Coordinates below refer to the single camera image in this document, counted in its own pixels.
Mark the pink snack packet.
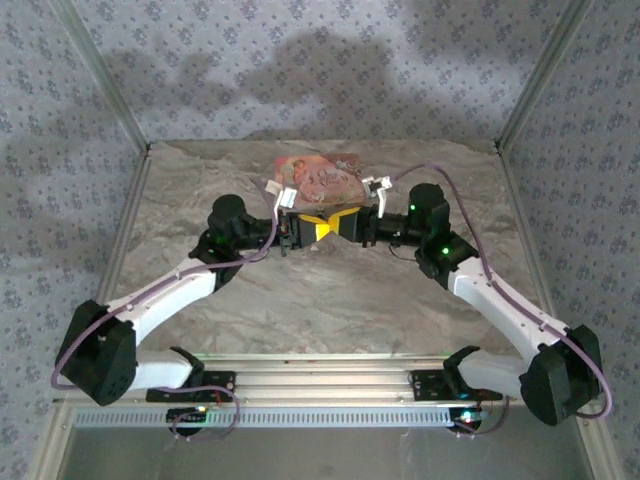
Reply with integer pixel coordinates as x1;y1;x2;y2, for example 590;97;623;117
273;152;364;207

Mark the left controller board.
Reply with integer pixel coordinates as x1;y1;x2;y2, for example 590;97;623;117
167;407;211;424

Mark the controller board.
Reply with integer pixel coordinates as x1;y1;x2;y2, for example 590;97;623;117
167;407;211;424
448;407;490;432

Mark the right controller board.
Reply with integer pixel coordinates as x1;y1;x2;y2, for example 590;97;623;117
448;407;490;432

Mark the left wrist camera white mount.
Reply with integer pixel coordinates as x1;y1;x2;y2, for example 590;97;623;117
263;179;300;209

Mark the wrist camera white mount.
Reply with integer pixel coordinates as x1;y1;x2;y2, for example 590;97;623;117
361;174;394;219
263;179;300;209

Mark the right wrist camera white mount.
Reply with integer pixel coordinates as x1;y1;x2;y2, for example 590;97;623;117
361;174;394;219

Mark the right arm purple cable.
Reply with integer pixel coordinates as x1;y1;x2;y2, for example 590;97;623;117
392;163;614;442

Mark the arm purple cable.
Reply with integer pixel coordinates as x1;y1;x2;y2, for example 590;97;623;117
392;163;614;442
52;177;281;444

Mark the aluminium side rail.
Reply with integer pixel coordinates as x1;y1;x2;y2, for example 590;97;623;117
493;144;566;331
92;144;154;311

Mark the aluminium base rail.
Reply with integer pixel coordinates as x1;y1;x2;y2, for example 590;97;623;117
53;352;599;407

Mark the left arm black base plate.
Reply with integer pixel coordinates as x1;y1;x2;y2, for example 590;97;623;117
145;369;236;404

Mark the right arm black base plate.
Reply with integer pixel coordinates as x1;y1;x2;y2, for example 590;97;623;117
409;368;504;401

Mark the aluminium upright post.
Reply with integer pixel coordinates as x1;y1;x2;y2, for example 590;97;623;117
493;0;596;154
49;0;152;151

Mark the perforated grey cable duct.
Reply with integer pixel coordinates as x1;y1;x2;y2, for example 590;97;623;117
72;405;481;430

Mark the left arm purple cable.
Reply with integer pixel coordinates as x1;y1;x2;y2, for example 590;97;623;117
52;177;281;444

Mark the aluminium frame leg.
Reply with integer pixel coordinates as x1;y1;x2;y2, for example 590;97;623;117
32;404;76;480
572;419;629;480

